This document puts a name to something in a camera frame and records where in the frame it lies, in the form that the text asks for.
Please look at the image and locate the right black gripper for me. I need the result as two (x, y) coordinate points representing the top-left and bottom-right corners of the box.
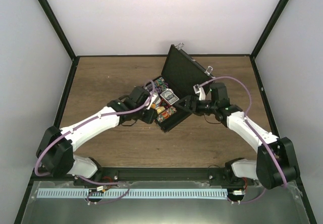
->
(176, 95), (218, 117)

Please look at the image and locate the blue boxed card deck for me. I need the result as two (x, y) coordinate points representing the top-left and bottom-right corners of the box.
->
(160, 88), (179, 105)

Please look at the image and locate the unboxed banded card deck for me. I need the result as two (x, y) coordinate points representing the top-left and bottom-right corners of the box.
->
(156, 106), (166, 114)

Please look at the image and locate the black poker set case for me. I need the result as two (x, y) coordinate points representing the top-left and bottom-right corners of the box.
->
(153, 44), (213, 133)

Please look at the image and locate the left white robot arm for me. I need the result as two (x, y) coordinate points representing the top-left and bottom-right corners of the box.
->
(34, 86), (157, 186)

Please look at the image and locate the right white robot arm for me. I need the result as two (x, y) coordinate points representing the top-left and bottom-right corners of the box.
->
(175, 82), (300, 190)

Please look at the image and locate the lower chip row in case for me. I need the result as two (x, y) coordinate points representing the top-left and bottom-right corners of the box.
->
(156, 106), (177, 123)

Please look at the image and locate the chip row in case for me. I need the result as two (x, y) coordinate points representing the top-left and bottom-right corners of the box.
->
(156, 106), (177, 123)
(155, 83), (169, 94)
(153, 77), (165, 87)

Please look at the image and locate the upper chip row in case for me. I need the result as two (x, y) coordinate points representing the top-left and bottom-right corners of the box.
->
(153, 77), (165, 87)

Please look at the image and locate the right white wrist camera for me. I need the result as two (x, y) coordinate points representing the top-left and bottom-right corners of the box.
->
(193, 84), (206, 101)

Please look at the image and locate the light blue slotted cable duct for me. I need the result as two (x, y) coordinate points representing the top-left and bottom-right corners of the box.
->
(36, 188), (228, 200)

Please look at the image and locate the left black frame post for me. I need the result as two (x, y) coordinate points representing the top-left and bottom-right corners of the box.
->
(38, 0), (76, 61)

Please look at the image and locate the black frame post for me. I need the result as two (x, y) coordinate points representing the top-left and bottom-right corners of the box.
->
(38, 0), (76, 61)
(251, 0), (289, 58)

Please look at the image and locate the right black frame post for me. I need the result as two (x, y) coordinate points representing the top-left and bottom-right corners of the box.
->
(251, 0), (289, 58)

